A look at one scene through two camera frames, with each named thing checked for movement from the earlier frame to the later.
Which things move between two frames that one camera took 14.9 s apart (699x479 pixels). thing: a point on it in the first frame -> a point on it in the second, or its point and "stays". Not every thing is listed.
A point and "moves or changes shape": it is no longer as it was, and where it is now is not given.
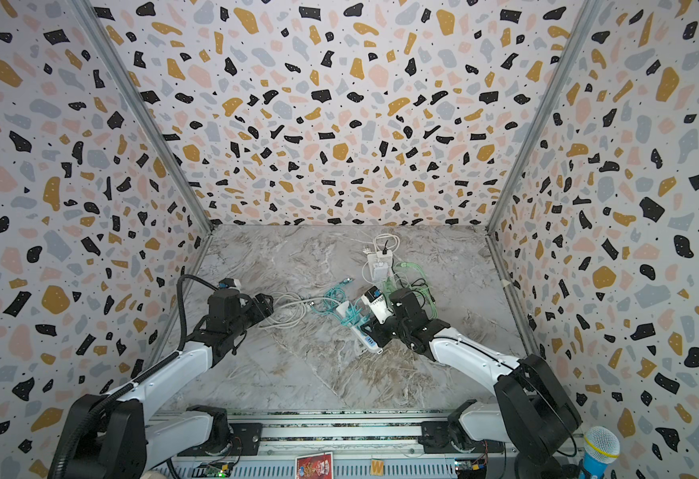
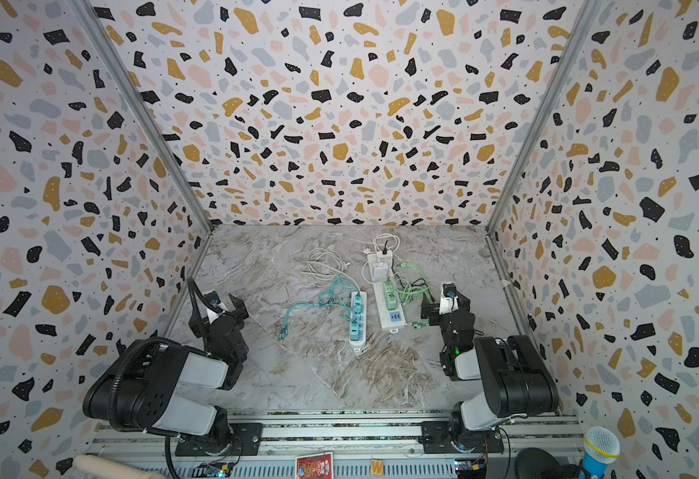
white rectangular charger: (380, 272) stays
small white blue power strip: (346, 311) moves or changes shape
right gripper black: (375, 332) -> (435, 313)
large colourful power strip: (379, 265) stays
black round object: (524, 468) stays
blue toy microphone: (601, 448) stays
